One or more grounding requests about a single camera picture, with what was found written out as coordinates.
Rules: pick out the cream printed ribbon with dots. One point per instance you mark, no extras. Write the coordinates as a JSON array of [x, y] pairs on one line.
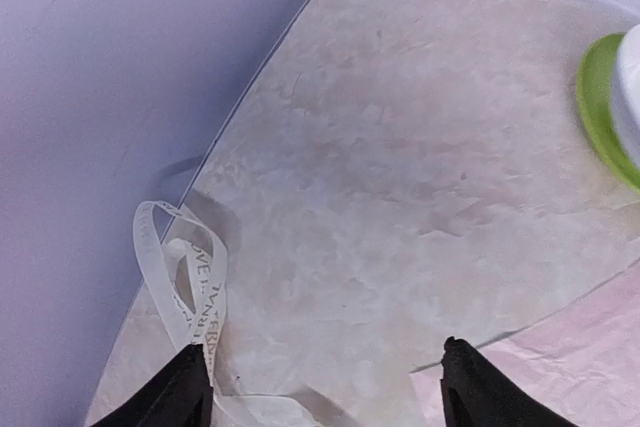
[[184, 266]]

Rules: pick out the white ceramic bowl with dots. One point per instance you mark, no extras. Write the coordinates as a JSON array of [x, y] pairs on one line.
[[624, 94]]

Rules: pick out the pink wrapping paper sheet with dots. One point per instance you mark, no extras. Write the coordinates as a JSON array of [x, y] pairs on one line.
[[581, 362]]

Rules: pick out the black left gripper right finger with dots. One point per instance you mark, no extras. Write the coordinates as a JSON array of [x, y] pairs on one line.
[[477, 394]]

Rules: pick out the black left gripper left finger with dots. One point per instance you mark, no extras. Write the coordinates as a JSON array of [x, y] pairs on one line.
[[178, 395]]

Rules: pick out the green plate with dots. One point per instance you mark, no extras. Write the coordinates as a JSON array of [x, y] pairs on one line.
[[592, 89]]

